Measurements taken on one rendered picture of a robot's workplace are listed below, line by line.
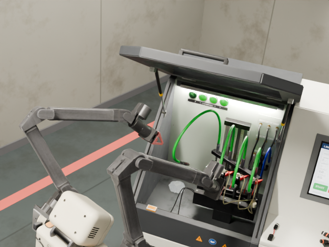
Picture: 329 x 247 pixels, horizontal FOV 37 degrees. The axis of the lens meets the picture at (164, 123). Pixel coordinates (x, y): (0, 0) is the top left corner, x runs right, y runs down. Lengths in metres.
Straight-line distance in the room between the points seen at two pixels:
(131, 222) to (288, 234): 0.95
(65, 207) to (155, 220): 0.74
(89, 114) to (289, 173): 1.05
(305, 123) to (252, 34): 3.29
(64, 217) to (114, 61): 3.26
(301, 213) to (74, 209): 1.22
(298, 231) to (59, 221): 1.22
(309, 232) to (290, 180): 0.27
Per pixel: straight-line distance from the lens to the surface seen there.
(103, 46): 4.90
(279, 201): 2.62
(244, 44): 5.76
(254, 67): 2.87
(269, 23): 5.53
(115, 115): 2.21
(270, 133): 2.75
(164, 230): 2.63
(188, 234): 2.59
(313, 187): 2.57
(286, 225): 2.61
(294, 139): 2.49
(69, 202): 1.99
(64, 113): 2.15
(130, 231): 1.92
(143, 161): 1.77
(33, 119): 2.10
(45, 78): 4.57
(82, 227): 1.93
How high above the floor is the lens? 2.70
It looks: 32 degrees down
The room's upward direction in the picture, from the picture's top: 5 degrees clockwise
